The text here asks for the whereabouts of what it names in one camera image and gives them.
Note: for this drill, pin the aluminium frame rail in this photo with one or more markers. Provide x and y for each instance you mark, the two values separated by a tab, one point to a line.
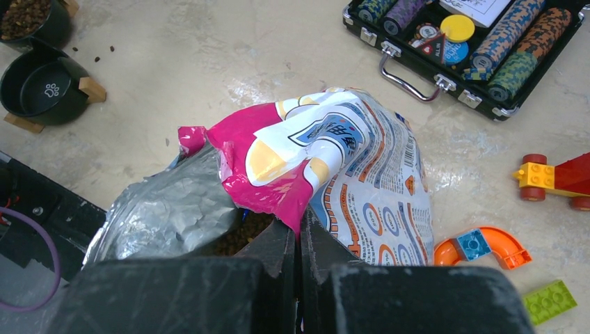
70	220

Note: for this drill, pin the yellow poker chip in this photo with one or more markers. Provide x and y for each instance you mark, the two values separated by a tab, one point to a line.
457	28

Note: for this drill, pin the pet food bag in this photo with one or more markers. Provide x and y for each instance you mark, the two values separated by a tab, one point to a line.
338	155

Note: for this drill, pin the black pet bowl fish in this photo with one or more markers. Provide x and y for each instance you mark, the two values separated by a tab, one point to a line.
22	22

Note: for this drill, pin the white card deck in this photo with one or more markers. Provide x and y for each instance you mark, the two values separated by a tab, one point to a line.
482	12

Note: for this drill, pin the orange curved toy track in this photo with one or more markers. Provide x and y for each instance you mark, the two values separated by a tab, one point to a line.
469	246

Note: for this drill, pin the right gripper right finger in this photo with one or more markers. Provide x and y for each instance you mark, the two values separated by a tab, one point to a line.
343	294

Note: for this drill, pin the black poker chip case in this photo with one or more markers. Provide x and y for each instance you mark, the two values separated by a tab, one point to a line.
489	55

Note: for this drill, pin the blue poker chip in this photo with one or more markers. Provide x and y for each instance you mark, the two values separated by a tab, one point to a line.
455	52

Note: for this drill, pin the black pet bowl paw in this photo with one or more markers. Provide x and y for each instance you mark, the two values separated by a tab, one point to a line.
48	88

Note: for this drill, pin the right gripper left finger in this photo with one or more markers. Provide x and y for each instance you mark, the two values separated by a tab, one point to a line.
251	292

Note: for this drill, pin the green toy brick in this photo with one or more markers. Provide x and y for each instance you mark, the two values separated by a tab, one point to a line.
548	302

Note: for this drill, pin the red toy block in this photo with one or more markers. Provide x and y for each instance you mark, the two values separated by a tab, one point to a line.
536	178

